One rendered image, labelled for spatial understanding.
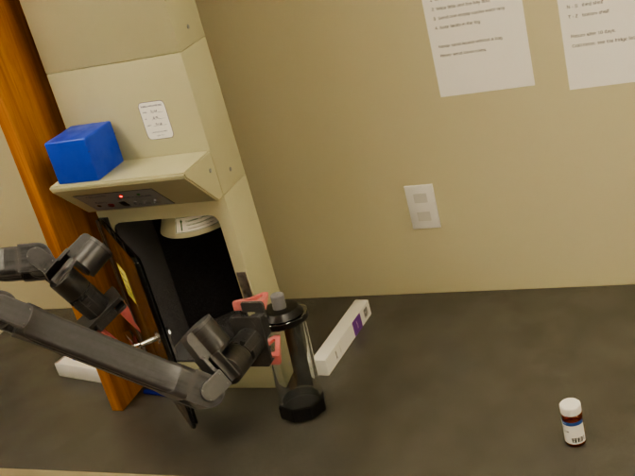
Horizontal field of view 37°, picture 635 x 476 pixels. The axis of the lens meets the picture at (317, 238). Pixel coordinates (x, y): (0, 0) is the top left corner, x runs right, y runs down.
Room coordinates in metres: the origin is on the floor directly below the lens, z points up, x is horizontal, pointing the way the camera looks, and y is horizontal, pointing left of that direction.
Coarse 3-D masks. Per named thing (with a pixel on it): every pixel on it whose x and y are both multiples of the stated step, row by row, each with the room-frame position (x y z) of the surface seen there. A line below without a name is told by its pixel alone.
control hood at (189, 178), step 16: (128, 160) 1.91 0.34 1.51; (144, 160) 1.88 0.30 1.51; (160, 160) 1.85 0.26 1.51; (176, 160) 1.82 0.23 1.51; (192, 160) 1.79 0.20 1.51; (208, 160) 1.81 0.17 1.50; (112, 176) 1.82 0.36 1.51; (128, 176) 1.80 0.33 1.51; (144, 176) 1.77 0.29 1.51; (160, 176) 1.75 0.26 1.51; (176, 176) 1.73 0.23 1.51; (192, 176) 1.74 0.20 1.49; (208, 176) 1.79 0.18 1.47; (64, 192) 1.85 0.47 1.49; (80, 192) 1.84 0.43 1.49; (96, 192) 1.83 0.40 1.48; (112, 192) 1.82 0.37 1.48; (160, 192) 1.80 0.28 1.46; (176, 192) 1.79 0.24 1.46; (192, 192) 1.78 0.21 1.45; (208, 192) 1.78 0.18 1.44; (128, 208) 1.89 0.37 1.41
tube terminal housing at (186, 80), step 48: (192, 48) 1.87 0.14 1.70; (96, 96) 1.92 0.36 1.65; (144, 96) 1.87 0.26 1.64; (192, 96) 1.83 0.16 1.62; (144, 144) 1.89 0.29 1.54; (192, 144) 1.84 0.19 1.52; (240, 192) 1.89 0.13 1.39; (240, 240) 1.84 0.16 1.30; (240, 288) 1.84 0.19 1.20; (240, 384) 1.87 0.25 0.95
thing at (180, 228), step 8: (192, 216) 1.90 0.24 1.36; (200, 216) 1.90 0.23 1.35; (208, 216) 1.91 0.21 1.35; (168, 224) 1.93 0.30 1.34; (176, 224) 1.91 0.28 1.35; (184, 224) 1.90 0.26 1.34; (192, 224) 1.90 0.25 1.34; (200, 224) 1.90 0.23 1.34; (208, 224) 1.90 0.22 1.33; (216, 224) 1.90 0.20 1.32; (168, 232) 1.92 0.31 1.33; (176, 232) 1.91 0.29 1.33; (184, 232) 1.90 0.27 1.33; (192, 232) 1.89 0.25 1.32; (200, 232) 1.89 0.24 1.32
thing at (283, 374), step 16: (304, 320) 1.70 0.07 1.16; (288, 336) 1.68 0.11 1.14; (304, 336) 1.70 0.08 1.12; (288, 352) 1.68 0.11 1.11; (304, 352) 1.69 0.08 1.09; (272, 368) 1.70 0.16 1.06; (288, 368) 1.68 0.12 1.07; (304, 368) 1.68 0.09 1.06; (288, 384) 1.68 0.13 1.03; (304, 384) 1.68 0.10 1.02; (288, 400) 1.68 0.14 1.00; (304, 400) 1.67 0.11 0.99
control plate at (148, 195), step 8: (120, 192) 1.82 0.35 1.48; (128, 192) 1.81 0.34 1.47; (136, 192) 1.81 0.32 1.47; (144, 192) 1.80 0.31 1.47; (152, 192) 1.80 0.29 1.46; (80, 200) 1.88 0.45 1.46; (88, 200) 1.88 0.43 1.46; (96, 200) 1.87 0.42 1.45; (104, 200) 1.87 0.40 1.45; (112, 200) 1.86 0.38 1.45; (120, 200) 1.86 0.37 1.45; (128, 200) 1.85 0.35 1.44; (136, 200) 1.85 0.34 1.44; (152, 200) 1.84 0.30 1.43; (160, 200) 1.83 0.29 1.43; (168, 200) 1.83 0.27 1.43; (96, 208) 1.91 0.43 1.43; (104, 208) 1.91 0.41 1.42; (112, 208) 1.90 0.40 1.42; (120, 208) 1.90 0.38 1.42
